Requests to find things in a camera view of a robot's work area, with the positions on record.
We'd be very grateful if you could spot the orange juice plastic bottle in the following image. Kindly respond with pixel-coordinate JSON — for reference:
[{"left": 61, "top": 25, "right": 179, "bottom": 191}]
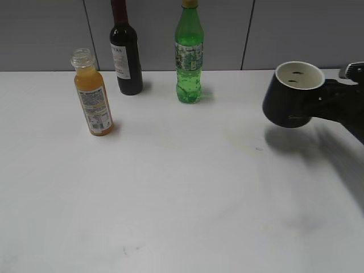
[{"left": 71, "top": 48, "right": 114, "bottom": 136}]

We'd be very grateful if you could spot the dark red wine bottle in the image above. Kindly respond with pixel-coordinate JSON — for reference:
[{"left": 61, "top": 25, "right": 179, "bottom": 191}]
[{"left": 109, "top": 1, "right": 143, "bottom": 96}]

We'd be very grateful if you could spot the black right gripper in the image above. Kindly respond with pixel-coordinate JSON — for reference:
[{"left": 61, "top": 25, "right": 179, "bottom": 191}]
[{"left": 308, "top": 61, "right": 363, "bottom": 144}]

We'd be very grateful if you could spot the green plastic soda bottle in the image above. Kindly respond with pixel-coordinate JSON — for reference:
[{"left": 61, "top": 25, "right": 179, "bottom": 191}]
[{"left": 175, "top": 1, "right": 204, "bottom": 104}]

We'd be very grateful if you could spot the black mug white interior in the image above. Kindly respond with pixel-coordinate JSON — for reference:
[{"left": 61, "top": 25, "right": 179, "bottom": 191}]
[{"left": 262, "top": 61, "right": 325, "bottom": 128}]

